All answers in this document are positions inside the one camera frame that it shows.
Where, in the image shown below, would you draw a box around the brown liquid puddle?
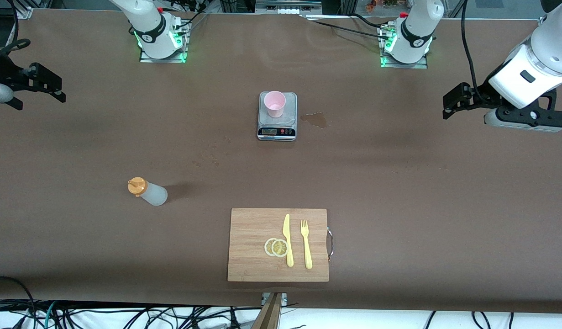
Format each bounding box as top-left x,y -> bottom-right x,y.
300,112 -> 328,129

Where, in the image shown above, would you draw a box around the small metal bracket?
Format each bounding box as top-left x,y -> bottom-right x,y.
261,292 -> 288,306

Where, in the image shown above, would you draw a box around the grey table cable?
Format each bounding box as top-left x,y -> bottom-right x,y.
173,9 -> 213,35

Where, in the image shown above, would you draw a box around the orange toy food items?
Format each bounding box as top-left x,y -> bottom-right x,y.
365,0 -> 402,12

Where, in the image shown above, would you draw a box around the teal floor cable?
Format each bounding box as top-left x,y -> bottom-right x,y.
32,301 -> 58,329

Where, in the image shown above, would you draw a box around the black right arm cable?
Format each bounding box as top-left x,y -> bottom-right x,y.
0,0 -> 31,60

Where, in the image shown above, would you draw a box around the yellow plastic fork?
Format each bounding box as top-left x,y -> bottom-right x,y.
300,219 -> 313,270

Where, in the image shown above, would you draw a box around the black table cable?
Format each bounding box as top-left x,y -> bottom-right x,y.
349,13 -> 392,31
307,18 -> 391,39

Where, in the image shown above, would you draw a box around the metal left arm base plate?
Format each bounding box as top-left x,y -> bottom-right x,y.
380,23 -> 428,69

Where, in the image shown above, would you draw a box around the wooden cutting board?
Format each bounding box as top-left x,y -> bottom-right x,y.
227,208 -> 334,283

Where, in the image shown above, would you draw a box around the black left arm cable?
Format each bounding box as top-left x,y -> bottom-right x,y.
460,0 -> 484,99

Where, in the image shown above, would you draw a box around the silver digital kitchen scale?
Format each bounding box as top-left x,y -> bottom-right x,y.
257,91 -> 298,142

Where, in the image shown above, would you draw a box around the black floor cable loop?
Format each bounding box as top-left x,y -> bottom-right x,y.
0,276 -> 37,329

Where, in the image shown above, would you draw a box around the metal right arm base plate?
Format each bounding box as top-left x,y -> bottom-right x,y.
139,21 -> 190,64

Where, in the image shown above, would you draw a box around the pink plastic cup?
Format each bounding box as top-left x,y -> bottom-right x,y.
264,91 -> 287,118

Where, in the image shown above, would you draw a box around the yellow plastic knife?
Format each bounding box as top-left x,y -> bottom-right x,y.
283,213 -> 294,268

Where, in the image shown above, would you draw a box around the brown table cover sheet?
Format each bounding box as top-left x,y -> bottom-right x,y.
0,8 -> 562,314

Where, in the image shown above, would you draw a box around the wooden beam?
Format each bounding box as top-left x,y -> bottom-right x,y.
251,292 -> 284,329

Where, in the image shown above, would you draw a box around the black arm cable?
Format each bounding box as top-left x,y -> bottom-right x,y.
460,0 -> 484,99
0,0 -> 31,60

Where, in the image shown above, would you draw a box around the translucent sauce bottle orange cap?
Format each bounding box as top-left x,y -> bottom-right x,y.
127,177 -> 168,207

